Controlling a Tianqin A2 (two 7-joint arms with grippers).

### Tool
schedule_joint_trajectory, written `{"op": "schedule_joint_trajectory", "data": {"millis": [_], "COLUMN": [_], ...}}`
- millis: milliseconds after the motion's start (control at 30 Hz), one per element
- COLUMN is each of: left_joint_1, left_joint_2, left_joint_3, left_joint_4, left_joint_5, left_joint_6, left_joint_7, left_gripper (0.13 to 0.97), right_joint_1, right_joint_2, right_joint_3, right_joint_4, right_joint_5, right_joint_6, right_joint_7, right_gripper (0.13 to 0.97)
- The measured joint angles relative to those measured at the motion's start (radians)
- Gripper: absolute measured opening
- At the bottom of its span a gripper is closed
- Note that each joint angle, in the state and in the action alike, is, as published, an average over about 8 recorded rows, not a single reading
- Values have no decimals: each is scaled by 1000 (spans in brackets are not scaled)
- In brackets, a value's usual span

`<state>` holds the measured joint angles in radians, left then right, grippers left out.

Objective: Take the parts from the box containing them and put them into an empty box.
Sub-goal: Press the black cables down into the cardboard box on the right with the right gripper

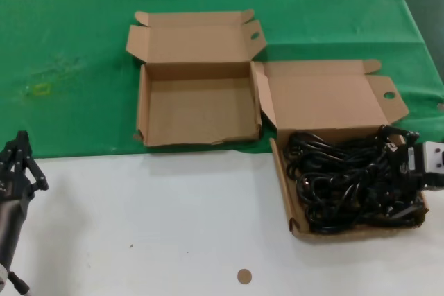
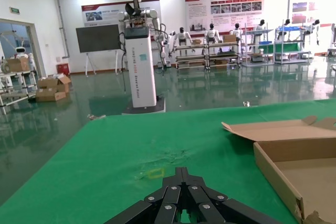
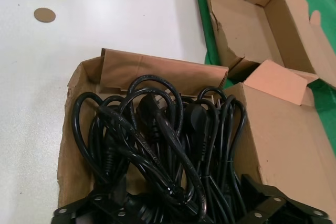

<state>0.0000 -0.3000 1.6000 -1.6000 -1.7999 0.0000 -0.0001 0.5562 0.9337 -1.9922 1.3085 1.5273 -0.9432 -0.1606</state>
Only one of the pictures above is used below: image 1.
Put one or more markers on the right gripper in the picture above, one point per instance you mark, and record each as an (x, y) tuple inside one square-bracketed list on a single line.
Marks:
[(409, 171)]

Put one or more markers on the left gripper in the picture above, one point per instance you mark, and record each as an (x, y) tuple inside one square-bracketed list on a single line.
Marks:
[(14, 188)]

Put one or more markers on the torn-edged brown cardboard box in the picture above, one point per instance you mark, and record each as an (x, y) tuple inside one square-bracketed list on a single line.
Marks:
[(201, 109)]

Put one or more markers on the yellow rubber band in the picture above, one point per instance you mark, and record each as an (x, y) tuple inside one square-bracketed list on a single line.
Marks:
[(35, 91)]

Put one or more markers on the green table cloth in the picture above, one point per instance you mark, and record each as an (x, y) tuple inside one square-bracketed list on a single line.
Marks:
[(69, 32)]

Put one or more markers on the brown round paper disc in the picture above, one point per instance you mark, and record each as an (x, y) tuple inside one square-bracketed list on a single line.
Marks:
[(244, 276)]

